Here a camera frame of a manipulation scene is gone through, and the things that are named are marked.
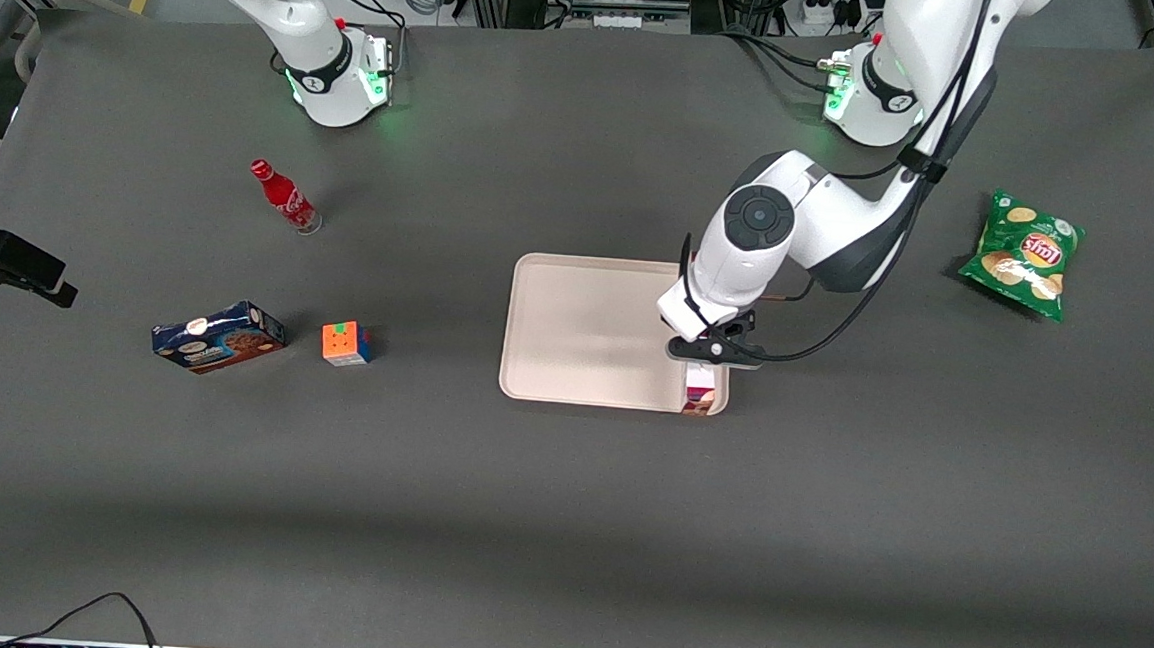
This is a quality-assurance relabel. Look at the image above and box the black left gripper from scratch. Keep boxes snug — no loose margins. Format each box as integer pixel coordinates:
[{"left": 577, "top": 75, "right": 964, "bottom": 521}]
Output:
[{"left": 654, "top": 269, "right": 747, "bottom": 345}]

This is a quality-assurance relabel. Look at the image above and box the red cookie box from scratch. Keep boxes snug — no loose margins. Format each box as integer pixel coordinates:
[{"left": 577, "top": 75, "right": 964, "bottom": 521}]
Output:
[{"left": 681, "top": 362, "right": 721, "bottom": 419}]

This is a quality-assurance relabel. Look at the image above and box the pale pink plastic tray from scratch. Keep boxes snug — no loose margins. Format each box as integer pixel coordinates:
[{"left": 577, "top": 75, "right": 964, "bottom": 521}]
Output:
[{"left": 497, "top": 251, "right": 739, "bottom": 417}]

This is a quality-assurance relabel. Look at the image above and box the blue cookie box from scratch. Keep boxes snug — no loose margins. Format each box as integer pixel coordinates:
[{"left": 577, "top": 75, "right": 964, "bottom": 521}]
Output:
[{"left": 148, "top": 294, "right": 290, "bottom": 380}]

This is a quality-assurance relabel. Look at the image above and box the red cola bottle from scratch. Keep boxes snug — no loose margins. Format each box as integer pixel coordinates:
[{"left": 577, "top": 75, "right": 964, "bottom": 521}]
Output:
[{"left": 246, "top": 158, "right": 327, "bottom": 237}]

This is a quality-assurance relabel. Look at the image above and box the colourful puzzle cube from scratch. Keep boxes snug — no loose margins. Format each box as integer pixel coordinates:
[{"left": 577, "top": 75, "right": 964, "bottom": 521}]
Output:
[{"left": 319, "top": 318, "right": 376, "bottom": 370}]

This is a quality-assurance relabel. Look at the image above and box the white power strip with plugs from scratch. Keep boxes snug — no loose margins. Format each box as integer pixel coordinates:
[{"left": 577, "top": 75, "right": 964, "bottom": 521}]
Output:
[{"left": 797, "top": 0, "right": 863, "bottom": 34}]

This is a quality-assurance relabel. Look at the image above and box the green chips bag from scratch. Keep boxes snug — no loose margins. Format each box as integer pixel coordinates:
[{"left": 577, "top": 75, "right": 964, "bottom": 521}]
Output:
[{"left": 955, "top": 186, "right": 1089, "bottom": 325}]

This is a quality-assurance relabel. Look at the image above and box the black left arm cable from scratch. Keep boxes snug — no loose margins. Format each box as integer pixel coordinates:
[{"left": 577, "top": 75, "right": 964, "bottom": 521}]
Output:
[{"left": 673, "top": 0, "right": 1005, "bottom": 376}]

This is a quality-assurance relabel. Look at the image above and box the thin black cable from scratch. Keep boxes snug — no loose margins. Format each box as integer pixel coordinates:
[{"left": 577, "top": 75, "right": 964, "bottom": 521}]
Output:
[{"left": 0, "top": 584, "right": 169, "bottom": 648}]

